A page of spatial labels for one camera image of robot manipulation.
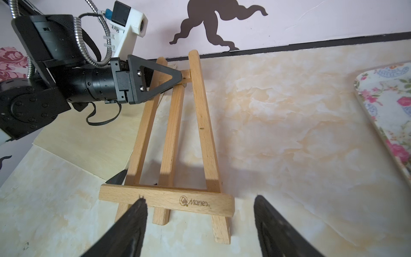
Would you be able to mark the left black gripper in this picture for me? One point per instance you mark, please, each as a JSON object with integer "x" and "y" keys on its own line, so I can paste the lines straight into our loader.
{"x": 83, "y": 85}

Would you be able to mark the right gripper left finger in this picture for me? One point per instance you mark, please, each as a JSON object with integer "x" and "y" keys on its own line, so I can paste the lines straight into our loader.
{"x": 125, "y": 237}

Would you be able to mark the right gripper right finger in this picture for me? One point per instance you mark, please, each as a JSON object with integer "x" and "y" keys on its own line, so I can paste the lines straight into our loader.
{"x": 276, "y": 236}

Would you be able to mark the light wooden canvas board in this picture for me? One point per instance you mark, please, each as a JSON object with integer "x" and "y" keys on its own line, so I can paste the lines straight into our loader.
{"x": 100, "y": 139}

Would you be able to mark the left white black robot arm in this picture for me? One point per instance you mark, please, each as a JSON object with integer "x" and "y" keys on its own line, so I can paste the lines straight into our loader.
{"x": 55, "y": 44}

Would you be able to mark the left metal flexible conduit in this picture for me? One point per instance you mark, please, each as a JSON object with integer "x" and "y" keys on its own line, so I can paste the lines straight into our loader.
{"x": 27, "y": 9}

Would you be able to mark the floral rectangular tray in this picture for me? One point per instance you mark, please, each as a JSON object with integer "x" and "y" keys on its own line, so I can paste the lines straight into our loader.
{"x": 385, "y": 94}

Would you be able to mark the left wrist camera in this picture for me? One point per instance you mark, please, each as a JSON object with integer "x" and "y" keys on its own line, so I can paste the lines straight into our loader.
{"x": 128, "y": 24}

